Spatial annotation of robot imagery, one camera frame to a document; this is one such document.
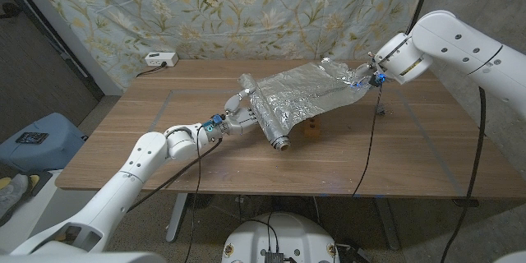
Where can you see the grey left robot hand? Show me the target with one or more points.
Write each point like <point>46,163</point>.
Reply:
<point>240,119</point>

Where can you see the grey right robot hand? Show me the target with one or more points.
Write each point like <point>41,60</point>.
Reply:
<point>363,75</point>

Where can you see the aluminum foil roll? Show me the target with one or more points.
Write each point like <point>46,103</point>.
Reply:
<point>296,98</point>

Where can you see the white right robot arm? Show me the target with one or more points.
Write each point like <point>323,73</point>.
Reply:
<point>460,53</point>

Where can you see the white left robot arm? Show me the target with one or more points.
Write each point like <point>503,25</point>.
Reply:
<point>135,181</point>

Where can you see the orange three-hole brick block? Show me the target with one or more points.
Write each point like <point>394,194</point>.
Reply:
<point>312,126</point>

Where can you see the grey binder clip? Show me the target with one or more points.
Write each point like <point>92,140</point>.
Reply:
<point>381,109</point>

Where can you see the black backdrop stand pole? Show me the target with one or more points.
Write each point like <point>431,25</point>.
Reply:
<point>419,0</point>

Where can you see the white power strip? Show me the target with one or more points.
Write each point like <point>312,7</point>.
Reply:
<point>161,59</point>

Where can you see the floral printed backdrop cloth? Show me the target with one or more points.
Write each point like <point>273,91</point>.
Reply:
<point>205,16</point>

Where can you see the white table leg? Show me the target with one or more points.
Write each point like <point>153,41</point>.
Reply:
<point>177,218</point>
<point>387,224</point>

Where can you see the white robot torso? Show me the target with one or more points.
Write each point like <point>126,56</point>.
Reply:
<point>283,234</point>

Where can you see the blue-grey storage box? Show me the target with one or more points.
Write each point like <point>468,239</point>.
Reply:
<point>53,148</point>

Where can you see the black device with screen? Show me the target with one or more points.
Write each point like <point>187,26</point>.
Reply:
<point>32,138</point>

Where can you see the black mat with yellow footprints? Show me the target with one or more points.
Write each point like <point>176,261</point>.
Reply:
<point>35,183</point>

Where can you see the grey sneaker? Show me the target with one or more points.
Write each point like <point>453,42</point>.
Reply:
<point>12,193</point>

